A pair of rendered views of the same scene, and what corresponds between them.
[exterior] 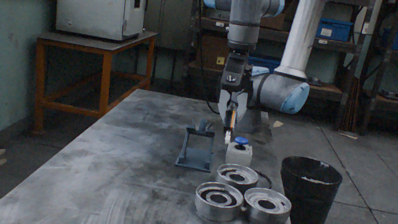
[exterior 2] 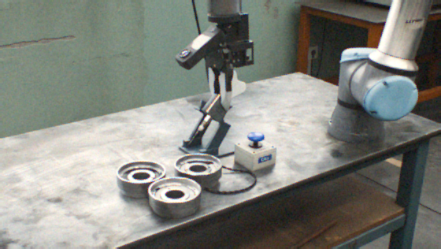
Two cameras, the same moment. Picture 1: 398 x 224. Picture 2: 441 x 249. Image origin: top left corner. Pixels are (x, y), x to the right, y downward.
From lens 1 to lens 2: 104 cm
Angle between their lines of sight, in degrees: 46
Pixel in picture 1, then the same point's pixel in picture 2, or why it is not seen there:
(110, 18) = not seen: outside the picture
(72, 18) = not seen: outside the picture
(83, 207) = (53, 154)
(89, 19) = not seen: outside the picture
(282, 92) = (364, 86)
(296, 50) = (389, 25)
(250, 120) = (349, 124)
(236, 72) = (195, 47)
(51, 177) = (68, 130)
